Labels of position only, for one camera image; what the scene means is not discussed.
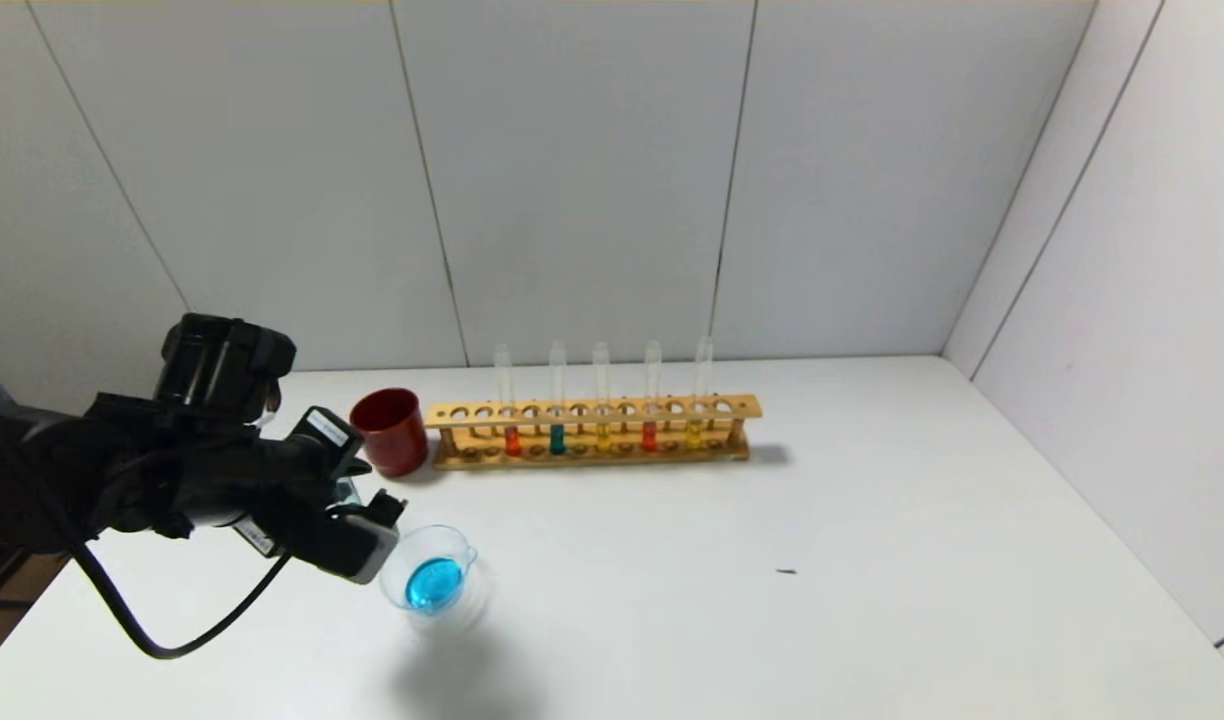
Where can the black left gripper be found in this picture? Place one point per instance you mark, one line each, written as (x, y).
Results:
(329, 431)

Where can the blue pigment test tube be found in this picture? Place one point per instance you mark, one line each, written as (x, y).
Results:
(349, 490)
(557, 440)

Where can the red pigment test tube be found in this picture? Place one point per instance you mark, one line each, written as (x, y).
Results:
(649, 437)
(512, 442)

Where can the black and orange left arm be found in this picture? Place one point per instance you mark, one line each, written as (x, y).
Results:
(72, 470)

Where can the wooden test tube rack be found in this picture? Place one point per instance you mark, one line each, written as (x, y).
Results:
(532, 422)

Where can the yellow pigment test tube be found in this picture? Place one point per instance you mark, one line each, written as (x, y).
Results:
(602, 437)
(694, 433)

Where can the dark red cup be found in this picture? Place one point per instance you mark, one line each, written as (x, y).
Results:
(392, 440)

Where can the blue liquid pool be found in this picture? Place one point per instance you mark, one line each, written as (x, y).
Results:
(434, 585)

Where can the clear glass beaker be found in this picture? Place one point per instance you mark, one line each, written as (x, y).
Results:
(472, 600)

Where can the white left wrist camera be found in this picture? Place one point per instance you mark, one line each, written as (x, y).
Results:
(357, 545)

